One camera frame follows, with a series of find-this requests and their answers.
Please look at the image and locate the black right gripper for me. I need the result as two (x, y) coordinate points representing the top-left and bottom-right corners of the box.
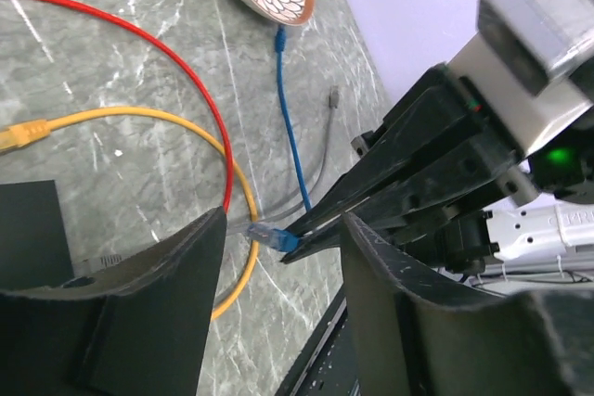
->
(282, 64), (593, 271)

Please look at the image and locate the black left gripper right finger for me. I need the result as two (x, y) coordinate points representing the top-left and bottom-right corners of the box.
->
(341, 213), (593, 395)

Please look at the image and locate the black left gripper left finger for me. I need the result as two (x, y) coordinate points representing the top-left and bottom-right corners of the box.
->
(1, 208), (227, 395)

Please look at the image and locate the grey ethernet cable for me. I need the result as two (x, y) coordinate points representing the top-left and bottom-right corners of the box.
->
(83, 84), (340, 307)

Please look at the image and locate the black network switch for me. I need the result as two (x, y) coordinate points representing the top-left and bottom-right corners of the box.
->
(1, 180), (74, 290)

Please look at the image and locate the blue ethernet cable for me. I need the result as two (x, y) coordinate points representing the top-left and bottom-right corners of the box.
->
(245, 24), (313, 253)

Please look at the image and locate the yellow ethernet cable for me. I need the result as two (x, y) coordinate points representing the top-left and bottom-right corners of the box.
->
(0, 106), (260, 322)

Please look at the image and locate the red ethernet cable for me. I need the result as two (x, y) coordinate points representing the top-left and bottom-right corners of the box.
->
(0, 0), (234, 214)

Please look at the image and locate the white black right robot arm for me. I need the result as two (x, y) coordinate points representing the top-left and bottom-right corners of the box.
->
(283, 64), (593, 275)

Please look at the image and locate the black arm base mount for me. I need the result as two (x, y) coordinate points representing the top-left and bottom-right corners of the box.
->
(276, 289), (361, 396)

